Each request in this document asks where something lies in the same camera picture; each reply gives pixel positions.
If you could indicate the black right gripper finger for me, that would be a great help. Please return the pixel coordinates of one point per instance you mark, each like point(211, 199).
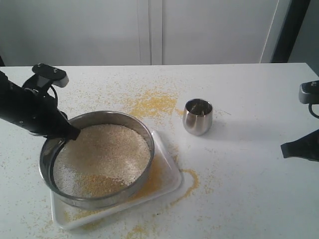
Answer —
point(306, 147)

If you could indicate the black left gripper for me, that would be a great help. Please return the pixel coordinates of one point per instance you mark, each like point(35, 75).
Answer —
point(48, 119)

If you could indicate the round steel sieve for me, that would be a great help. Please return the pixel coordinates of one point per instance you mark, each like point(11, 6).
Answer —
point(52, 147)

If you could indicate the small stainless steel cup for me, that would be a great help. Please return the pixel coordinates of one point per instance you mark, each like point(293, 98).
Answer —
point(197, 116)

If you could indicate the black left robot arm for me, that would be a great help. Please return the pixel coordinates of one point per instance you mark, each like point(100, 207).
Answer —
point(32, 108)

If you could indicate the yellow grains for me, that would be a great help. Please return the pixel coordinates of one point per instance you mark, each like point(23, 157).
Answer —
point(102, 161)

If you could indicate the spilled yellow millet pile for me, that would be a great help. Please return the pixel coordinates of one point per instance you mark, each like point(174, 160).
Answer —
point(152, 104)

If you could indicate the sieved yellow millet on tray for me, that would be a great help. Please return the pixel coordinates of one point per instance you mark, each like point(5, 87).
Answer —
point(154, 176)

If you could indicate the white rectangular tray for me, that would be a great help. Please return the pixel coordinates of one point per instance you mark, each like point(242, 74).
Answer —
point(169, 174)

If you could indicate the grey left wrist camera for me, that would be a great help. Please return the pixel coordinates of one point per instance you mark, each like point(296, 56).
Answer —
point(49, 74)

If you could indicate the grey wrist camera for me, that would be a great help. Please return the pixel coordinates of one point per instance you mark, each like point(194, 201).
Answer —
point(49, 74)
point(309, 93)

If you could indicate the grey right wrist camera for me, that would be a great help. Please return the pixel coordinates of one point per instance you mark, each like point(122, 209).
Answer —
point(309, 93)

